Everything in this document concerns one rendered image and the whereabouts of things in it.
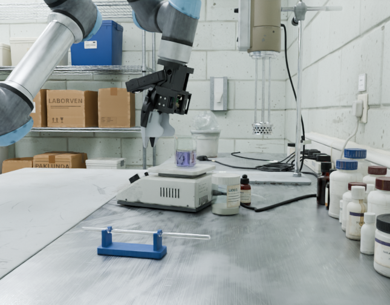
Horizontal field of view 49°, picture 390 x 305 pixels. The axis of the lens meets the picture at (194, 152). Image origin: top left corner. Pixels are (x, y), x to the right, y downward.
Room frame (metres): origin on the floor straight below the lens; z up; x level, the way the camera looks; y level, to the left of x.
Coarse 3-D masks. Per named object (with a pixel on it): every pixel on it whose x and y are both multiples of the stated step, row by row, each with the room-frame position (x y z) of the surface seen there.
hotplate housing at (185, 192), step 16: (160, 176) 0.93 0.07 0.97; (176, 176) 0.92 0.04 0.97; (192, 176) 0.91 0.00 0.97; (208, 176) 0.94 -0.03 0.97; (128, 192) 0.94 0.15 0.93; (144, 192) 0.92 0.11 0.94; (160, 192) 0.91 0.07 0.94; (176, 192) 0.89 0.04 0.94; (192, 192) 0.88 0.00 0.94; (208, 192) 0.93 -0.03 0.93; (160, 208) 0.91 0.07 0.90; (176, 208) 0.90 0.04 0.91; (192, 208) 0.88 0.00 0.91
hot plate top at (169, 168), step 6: (150, 168) 0.93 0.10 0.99; (156, 168) 0.92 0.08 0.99; (162, 168) 0.93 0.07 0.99; (168, 168) 0.93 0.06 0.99; (174, 168) 0.93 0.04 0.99; (180, 168) 0.93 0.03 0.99; (186, 168) 0.93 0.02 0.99; (192, 168) 0.93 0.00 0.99; (198, 168) 0.93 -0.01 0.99; (204, 168) 0.93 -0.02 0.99; (210, 168) 0.95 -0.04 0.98; (180, 174) 0.90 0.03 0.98; (186, 174) 0.89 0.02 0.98; (192, 174) 0.88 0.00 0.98; (198, 174) 0.89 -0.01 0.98
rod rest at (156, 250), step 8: (104, 232) 0.62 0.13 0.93; (104, 240) 0.62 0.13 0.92; (160, 240) 0.62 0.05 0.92; (104, 248) 0.62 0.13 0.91; (112, 248) 0.62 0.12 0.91; (120, 248) 0.62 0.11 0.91; (128, 248) 0.62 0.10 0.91; (136, 248) 0.62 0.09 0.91; (144, 248) 0.62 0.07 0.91; (152, 248) 0.62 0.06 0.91; (160, 248) 0.62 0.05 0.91; (128, 256) 0.61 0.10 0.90; (136, 256) 0.61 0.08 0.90; (144, 256) 0.61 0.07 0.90; (152, 256) 0.60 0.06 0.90; (160, 256) 0.60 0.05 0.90
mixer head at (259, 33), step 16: (240, 0) 1.32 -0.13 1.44; (256, 0) 1.31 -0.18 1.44; (272, 0) 1.30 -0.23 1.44; (240, 16) 1.32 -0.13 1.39; (256, 16) 1.31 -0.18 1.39; (272, 16) 1.30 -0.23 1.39; (240, 32) 1.32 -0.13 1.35; (256, 32) 1.31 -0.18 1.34; (272, 32) 1.30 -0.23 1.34; (240, 48) 1.33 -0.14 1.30; (256, 48) 1.31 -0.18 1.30; (272, 48) 1.30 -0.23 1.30
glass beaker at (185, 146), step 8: (176, 136) 0.93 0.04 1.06; (184, 136) 0.92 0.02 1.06; (192, 136) 0.93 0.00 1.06; (176, 144) 0.93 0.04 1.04; (184, 144) 0.93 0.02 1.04; (192, 144) 0.93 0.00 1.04; (176, 152) 0.93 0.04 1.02; (184, 152) 0.93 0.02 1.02; (192, 152) 0.93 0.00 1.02; (176, 160) 0.93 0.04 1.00; (184, 160) 0.93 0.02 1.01; (192, 160) 0.93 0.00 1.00
